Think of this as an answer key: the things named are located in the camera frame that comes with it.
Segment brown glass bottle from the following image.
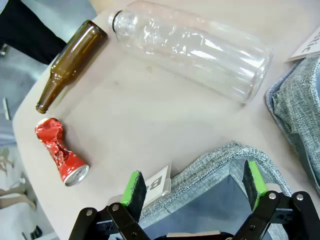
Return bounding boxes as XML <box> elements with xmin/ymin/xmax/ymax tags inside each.
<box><xmin>35</xmin><ymin>19</ymin><xmax>108</xmax><ymax>115</ymax></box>

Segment large clear plastic bottle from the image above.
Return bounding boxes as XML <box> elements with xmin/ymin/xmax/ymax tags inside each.
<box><xmin>107</xmin><ymin>0</ymin><xmax>274</xmax><ymax>105</ymax></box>

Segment grey fabric basket labelled Plastic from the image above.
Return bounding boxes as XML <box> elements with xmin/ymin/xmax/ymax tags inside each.
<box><xmin>264</xmin><ymin>56</ymin><xmax>320</xmax><ymax>196</ymax></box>

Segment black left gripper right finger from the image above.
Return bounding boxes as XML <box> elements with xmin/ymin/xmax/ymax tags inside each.
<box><xmin>233</xmin><ymin>159</ymin><xmax>316</xmax><ymax>240</ymax></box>

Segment white Bottle label card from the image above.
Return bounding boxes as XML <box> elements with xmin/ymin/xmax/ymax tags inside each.
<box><xmin>143</xmin><ymin>161</ymin><xmax>173</xmax><ymax>207</ymax></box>

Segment white Plastic label card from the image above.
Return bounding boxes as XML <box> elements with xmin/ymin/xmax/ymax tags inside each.
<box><xmin>284</xmin><ymin>24</ymin><xmax>320</xmax><ymax>63</ymax></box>

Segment crushed red soda can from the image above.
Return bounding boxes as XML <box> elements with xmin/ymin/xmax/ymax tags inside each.
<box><xmin>34</xmin><ymin>117</ymin><xmax>90</xmax><ymax>187</ymax></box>

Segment grey fabric basket labelled Bottle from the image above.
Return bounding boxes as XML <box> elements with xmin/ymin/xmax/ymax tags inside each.
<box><xmin>138</xmin><ymin>141</ymin><xmax>293</xmax><ymax>240</ymax></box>

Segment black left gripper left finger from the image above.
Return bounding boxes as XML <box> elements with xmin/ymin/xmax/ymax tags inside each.
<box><xmin>68</xmin><ymin>170</ymin><xmax>151</xmax><ymax>240</ymax></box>

